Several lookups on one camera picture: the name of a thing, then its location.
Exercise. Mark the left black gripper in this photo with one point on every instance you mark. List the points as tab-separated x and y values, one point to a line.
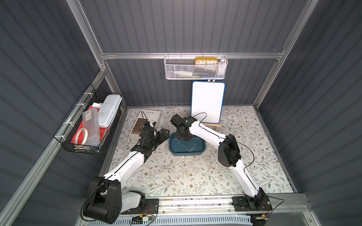
158	137

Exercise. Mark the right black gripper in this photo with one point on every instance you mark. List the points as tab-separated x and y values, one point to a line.
182	134

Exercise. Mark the teal plastic storage tray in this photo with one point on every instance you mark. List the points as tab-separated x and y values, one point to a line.
177	147

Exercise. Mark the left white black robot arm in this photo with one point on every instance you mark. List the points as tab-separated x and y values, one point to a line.
105	199

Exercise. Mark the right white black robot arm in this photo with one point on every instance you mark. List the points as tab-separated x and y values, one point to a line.
228	154

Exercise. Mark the interior design trends book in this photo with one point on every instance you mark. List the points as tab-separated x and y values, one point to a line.
153	116

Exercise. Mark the wooden easel stand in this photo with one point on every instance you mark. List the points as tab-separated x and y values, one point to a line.
216	125

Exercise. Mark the floral patterned table mat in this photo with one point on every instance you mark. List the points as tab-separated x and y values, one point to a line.
165	174

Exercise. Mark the white marker pen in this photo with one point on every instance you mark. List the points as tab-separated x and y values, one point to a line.
185	74

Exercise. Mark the white plastic case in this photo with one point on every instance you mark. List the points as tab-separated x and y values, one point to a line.
109	109

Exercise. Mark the yellow clock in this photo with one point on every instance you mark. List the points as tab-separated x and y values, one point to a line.
206	60

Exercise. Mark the translucent plastic container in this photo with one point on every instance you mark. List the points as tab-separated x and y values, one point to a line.
91	123

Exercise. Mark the white tape roll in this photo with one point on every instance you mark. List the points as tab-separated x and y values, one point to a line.
81	136

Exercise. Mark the small green circuit board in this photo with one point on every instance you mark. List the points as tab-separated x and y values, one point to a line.
142	220

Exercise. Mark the white board with blue frame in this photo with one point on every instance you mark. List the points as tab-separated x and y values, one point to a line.
207	100

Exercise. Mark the white wire mesh basket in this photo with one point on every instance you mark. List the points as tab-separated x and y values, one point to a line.
206	72

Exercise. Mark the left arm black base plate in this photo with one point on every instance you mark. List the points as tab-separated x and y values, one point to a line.
145	207

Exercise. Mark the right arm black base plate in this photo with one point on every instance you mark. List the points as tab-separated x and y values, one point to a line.
245	203

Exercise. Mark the black wire wall basket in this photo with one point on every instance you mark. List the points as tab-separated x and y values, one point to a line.
64	137

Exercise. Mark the aluminium front rail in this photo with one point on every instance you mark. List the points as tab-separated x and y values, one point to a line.
223	204

